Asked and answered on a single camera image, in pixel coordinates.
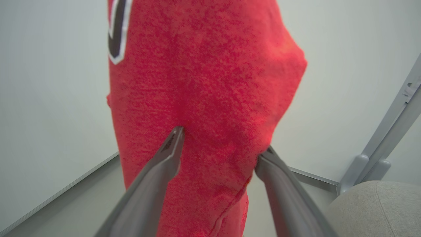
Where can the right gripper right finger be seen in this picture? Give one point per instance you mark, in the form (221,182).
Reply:
(289,204)

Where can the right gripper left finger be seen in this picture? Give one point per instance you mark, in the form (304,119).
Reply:
(154,184)

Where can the red jersey with white trim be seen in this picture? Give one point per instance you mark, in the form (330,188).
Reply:
(204,82)

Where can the grey fabric sofa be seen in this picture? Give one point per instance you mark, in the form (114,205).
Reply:
(375,210)

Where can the grey partition bottom rail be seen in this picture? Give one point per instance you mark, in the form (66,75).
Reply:
(59,192)
(312,179)

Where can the grey metal partition post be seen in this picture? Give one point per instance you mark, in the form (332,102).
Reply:
(388,131)

